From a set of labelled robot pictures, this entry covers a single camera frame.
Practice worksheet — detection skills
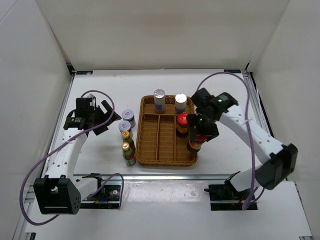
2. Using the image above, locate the yellow-cap sauce bottle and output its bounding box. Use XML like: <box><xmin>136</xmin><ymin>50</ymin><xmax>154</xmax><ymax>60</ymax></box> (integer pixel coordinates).
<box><xmin>121</xmin><ymin>130</ymin><xmax>136</xmax><ymax>151</ymax></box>
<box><xmin>121</xmin><ymin>142</ymin><xmax>136</xmax><ymax>166</ymax></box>

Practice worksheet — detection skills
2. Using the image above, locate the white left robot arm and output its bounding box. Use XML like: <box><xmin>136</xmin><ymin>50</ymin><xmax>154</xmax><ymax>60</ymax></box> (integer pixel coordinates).
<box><xmin>33</xmin><ymin>95</ymin><xmax>198</xmax><ymax>215</ymax></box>

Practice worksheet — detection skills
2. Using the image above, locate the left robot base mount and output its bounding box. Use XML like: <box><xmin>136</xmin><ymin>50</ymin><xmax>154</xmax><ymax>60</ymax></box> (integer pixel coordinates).
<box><xmin>80</xmin><ymin>173</ymin><xmax>125</xmax><ymax>210</ymax></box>

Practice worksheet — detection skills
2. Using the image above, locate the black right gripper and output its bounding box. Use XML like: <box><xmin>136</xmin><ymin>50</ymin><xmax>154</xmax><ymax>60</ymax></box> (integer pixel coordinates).
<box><xmin>186</xmin><ymin>112</ymin><xmax>220</xmax><ymax>144</ymax></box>

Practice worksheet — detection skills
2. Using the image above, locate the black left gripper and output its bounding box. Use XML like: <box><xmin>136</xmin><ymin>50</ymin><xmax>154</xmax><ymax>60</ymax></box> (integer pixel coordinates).
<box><xmin>88</xmin><ymin>100</ymin><xmax>121</xmax><ymax>136</ymax></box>

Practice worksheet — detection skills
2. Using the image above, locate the grey-lid spice jar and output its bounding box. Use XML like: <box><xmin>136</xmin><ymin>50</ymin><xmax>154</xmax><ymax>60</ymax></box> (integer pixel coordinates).
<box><xmin>122</xmin><ymin>109</ymin><xmax>136</xmax><ymax>128</ymax></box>
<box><xmin>118</xmin><ymin>120</ymin><xmax>133</xmax><ymax>137</ymax></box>

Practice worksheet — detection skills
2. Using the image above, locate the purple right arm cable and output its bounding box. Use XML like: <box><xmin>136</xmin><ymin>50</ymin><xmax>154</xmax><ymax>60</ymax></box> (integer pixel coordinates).
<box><xmin>196</xmin><ymin>71</ymin><xmax>265</xmax><ymax>211</ymax></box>

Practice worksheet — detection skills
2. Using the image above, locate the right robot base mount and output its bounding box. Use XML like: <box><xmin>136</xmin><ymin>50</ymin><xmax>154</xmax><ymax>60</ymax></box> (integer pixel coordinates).
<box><xmin>204</xmin><ymin>184</ymin><xmax>250</xmax><ymax>211</ymax></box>

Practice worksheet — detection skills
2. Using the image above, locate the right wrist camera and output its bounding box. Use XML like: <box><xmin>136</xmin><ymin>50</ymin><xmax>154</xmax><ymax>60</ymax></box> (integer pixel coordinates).
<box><xmin>191</xmin><ymin>87</ymin><xmax>213</xmax><ymax>108</ymax></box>

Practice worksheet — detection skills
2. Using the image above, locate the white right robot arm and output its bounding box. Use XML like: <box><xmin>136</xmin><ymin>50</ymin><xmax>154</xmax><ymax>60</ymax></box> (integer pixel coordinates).
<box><xmin>188</xmin><ymin>88</ymin><xmax>298</xmax><ymax>200</ymax></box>

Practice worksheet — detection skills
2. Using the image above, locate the red-lid sauce jar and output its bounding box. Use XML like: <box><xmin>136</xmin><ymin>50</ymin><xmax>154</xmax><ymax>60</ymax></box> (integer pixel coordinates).
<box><xmin>176</xmin><ymin>112</ymin><xmax>189</xmax><ymax>138</ymax></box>
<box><xmin>186</xmin><ymin>135</ymin><xmax>208</xmax><ymax>153</ymax></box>

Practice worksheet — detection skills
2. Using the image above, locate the far grey-lid spice jar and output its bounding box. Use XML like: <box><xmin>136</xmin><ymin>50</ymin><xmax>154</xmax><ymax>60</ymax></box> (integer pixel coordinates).
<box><xmin>122</xmin><ymin>109</ymin><xmax>136</xmax><ymax>128</ymax></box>

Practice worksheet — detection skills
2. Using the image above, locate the brown wicker divided tray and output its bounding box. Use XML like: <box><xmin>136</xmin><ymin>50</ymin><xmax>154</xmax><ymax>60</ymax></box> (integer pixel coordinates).
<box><xmin>135</xmin><ymin>95</ymin><xmax>198</xmax><ymax>167</ymax></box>

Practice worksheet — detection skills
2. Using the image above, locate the near grey-lid spice jar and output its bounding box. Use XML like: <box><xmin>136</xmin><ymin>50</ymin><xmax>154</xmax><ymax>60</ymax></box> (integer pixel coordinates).
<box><xmin>118</xmin><ymin>120</ymin><xmax>133</xmax><ymax>137</ymax></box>

